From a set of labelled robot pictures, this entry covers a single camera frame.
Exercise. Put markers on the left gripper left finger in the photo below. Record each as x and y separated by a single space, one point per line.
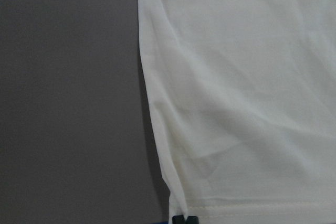
178 220

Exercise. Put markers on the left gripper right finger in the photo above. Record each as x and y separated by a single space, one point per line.
192 220

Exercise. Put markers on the cream long-sleeve printed shirt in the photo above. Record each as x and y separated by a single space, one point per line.
242 104

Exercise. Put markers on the brown table cover mat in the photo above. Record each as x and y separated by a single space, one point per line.
76 138

